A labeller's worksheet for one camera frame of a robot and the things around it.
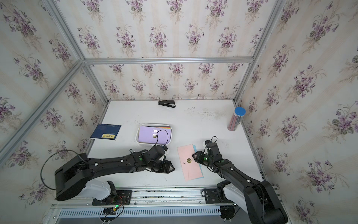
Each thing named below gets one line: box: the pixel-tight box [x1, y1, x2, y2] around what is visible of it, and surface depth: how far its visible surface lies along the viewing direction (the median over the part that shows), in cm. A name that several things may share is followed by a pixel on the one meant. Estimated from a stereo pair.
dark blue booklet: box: [89, 123, 122, 140], surface depth 101 cm
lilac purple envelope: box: [138, 125, 172, 145], surface depth 95 cm
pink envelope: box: [177, 144, 203, 182], surface depth 86 cm
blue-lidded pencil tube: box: [227, 106, 247, 132], surface depth 92 cm
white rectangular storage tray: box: [135, 123, 173, 146], surface depth 95 cm
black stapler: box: [158, 99, 176, 108], surface depth 117 cm
